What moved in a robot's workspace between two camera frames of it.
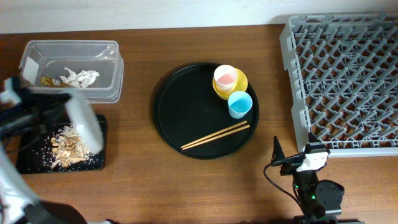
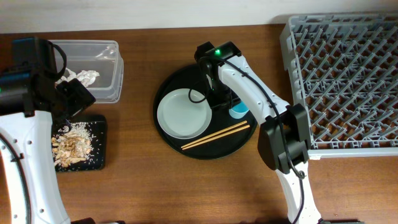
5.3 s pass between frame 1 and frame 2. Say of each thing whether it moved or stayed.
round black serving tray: stayed
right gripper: moved
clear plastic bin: stayed
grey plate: moved
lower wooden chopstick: stayed
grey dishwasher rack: stayed
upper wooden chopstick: stayed
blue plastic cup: stayed
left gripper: moved
